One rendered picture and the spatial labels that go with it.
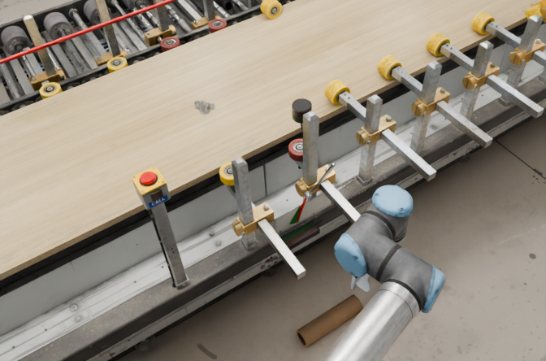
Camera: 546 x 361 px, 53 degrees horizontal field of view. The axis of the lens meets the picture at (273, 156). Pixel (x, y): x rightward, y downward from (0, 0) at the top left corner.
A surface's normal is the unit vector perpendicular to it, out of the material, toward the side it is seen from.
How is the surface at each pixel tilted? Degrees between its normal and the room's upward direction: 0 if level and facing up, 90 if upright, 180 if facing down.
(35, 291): 90
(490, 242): 0
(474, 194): 0
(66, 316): 0
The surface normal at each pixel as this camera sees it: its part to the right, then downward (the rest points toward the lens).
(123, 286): -0.04, -0.67
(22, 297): 0.54, 0.61
